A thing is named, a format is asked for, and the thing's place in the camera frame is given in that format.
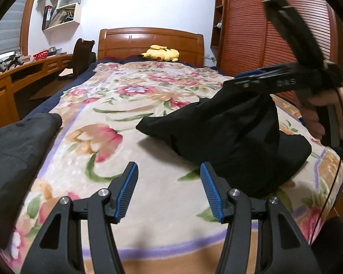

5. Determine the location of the grey window blind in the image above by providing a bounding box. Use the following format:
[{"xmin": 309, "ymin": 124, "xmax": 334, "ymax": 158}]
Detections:
[{"xmin": 0, "ymin": 0, "xmax": 27, "ymax": 60}]

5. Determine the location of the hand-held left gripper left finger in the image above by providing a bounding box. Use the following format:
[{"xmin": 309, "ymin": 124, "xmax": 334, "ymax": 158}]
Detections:
[{"xmin": 19, "ymin": 162, "xmax": 139, "ymax": 274}]

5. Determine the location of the black cable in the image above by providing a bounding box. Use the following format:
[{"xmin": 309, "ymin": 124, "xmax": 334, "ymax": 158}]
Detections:
[{"xmin": 314, "ymin": 87, "xmax": 343, "ymax": 232}]

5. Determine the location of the person's right hand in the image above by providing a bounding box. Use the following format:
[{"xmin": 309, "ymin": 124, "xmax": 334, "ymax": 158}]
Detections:
[{"xmin": 301, "ymin": 87, "xmax": 343, "ymax": 142}]

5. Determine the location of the floral blanket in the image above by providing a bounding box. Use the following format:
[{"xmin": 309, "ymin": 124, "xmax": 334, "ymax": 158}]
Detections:
[{"xmin": 0, "ymin": 60, "xmax": 343, "ymax": 274}]

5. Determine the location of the row of dark figurines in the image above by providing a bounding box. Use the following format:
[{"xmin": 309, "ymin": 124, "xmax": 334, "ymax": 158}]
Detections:
[{"xmin": 0, "ymin": 58, "xmax": 22, "ymax": 78}]

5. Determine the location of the black coat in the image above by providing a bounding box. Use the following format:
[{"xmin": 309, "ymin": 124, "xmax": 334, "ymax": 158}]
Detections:
[{"xmin": 136, "ymin": 87, "xmax": 312, "ymax": 199}]

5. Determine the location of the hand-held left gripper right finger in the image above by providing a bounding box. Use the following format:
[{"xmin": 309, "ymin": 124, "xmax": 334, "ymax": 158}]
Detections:
[{"xmin": 200, "ymin": 162, "xmax": 322, "ymax": 274}]

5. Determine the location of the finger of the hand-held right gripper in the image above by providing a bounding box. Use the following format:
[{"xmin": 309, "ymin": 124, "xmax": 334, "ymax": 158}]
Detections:
[
  {"xmin": 223, "ymin": 66, "xmax": 275, "ymax": 93},
  {"xmin": 263, "ymin": 0, "xmax": 325, "ymax": 69}
]

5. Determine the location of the yellow plush toy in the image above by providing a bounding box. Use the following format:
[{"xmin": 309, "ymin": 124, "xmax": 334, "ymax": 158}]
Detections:
[{"xmin": 139, "ymin": 45, "xmax": 180, "ymax": 62}]

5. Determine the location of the wooden desk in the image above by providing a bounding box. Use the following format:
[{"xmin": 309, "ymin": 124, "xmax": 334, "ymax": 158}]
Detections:
[{"xmin": 0, "ymin": 53, "xmax": 73, "ymax": 136}]

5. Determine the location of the dark grey jacket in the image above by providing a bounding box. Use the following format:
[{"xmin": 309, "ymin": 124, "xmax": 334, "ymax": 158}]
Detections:
[{"xmin": 0, "ymin": 113, "xmax": 64, "ymax": 250}]

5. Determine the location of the wooden bed headboard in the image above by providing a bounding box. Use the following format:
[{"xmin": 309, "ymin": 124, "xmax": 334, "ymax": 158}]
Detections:
[{"xmin": 98, "ymin": 28, "xmax": 204, "ymax": 67}]

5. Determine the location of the wooden louvered wardrobe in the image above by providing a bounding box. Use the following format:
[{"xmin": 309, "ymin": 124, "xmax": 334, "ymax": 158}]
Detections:
[{"xmin": 210, "ymin": 0, "xmax": 343, "ymax": 112}]

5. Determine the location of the person's dark clothing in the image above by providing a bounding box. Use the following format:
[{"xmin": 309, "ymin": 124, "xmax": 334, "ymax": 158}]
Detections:
[{"xmin": 310, "ymin": 216, "xmax": 343, "ymax": 274}]

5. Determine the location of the dark brown chair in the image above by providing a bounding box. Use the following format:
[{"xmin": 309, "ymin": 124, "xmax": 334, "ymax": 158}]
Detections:
[{"xmin": 59, "ymin": 38, "xmax": 96, "ymax": 80}]

